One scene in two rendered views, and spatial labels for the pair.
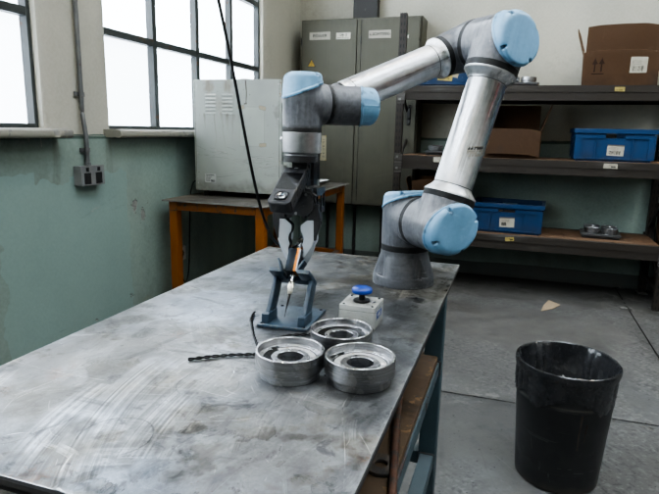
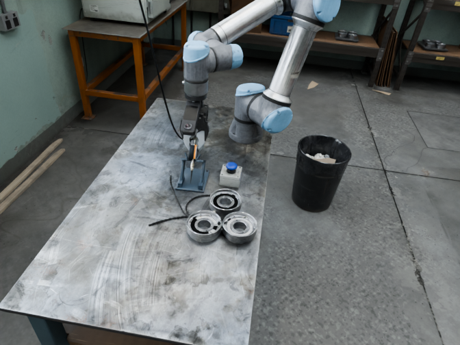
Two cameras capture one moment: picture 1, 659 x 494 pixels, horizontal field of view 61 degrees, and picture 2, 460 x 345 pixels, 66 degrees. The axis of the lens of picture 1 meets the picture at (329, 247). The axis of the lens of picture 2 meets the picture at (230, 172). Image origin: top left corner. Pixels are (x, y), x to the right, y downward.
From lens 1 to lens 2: 45 cm
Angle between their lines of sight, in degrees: 27
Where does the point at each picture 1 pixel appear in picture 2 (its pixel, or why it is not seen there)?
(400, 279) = (246, 139)
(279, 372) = (202, 238)
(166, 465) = (165, 307)
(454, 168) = (282, 85)
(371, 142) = not seen: outside the picture
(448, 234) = (276, 124)
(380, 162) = not seen: outside the picture
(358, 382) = (241, 241)
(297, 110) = (194, 71)
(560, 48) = not seen: outside the picture
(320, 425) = (227, 270)
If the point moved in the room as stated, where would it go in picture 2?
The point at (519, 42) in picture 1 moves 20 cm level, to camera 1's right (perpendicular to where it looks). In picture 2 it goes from (328, 8) to (384, 10)
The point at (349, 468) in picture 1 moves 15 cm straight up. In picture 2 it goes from (246, 298) to (252, 259)
